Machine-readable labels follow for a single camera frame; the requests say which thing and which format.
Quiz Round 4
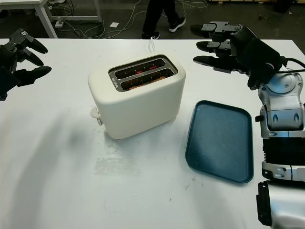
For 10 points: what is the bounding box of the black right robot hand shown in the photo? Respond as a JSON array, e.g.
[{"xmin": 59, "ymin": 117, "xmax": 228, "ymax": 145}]
[{"xmin": 190, "ymin": 21, "xmax": 270, "ymax": 91}]

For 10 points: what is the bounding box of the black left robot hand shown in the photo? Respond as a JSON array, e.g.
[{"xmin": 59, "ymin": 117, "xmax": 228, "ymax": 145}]
[{"xmin": 0, "ymin": 28, "xmax": 52, "ymax": 102}]

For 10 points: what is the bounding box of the browned toast slice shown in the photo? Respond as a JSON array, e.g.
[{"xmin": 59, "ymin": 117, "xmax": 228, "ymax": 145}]
[{"xmin": 127, "ymin": 75, "xmax": 167, "ymax": 91}]

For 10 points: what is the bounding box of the person in dark trousers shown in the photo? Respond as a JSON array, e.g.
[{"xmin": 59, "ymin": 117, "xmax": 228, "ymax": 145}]
[{"xmin": 142, "ymin": 0, "xmax": 186, "ymax": 40}]

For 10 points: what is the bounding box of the white two-slot toaster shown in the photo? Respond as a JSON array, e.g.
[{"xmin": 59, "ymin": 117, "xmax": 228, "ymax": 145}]
[{"xmin": 87, "ymin": 54, "xmax": 186, "ymax": 140}]

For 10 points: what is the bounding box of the white background desk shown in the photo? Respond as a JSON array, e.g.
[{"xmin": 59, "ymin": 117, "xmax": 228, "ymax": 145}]
[{"xmin": 0, "ymin": 0, "xmax": 103, "ymax": 39}]

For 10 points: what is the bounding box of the black equipment base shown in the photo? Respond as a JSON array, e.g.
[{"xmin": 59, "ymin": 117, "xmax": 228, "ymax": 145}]
[{"xmin": 273, "ymin": 0, "xmax": 290, "ymax": 14}]

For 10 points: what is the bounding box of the dark blue plastic tray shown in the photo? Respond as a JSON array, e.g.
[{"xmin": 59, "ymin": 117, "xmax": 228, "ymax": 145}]
[{"xmin": 185, "ymin": 100, "xmax": 254, "ymax": 184}]

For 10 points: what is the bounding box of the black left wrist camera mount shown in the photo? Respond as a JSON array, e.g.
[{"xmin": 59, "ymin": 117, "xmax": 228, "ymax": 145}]
[{"xmin": 0, "ymin": 66, "xmax": 19, "ymax": 95}]

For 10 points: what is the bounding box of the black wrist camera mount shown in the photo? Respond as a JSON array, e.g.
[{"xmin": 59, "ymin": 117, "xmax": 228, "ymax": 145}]
[
  {"xmin": 0, "ymin": 66, "xmax": 19, "ymax": 95},
  {"xmin": 246, "ymin": 37, "xmax": 283, "ymax": 77}
]

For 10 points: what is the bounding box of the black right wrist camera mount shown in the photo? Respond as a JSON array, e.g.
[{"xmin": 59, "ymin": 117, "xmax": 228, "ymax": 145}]
[{"xmin": 246, "ymin": 37, "xmax": 283, "ymax": 77}]

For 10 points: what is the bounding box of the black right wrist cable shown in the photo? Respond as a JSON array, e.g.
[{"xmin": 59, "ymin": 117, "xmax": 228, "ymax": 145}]
[{"xmin": 280, "ymin": 56, "xmax": 305, "ymax": 73}]

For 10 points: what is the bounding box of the thin white floor cable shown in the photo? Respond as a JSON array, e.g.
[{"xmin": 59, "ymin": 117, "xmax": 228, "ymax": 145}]
[{"xmin": 63, "ymin": 20, "xmax": 105, "ymax": 39}]

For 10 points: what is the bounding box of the white toaster power cord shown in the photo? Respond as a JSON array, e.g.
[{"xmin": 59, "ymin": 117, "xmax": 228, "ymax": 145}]
[{"xmin": 148, "ymin": 37, "xmax": 157, "ymax": 53}]

